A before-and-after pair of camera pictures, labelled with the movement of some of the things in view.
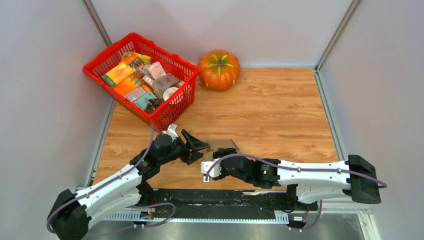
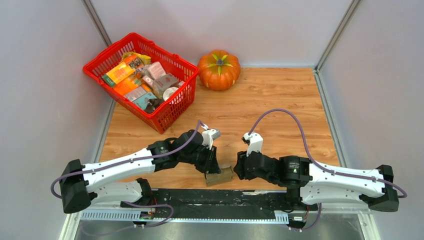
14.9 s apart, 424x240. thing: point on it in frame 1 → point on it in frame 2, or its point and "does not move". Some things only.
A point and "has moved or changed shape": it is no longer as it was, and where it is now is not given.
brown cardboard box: x=215 y=144 has moved or changed shape
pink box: x=156 y=70 does not move
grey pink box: x=165 y=82 does not move
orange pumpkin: x=219 y=70 does not move
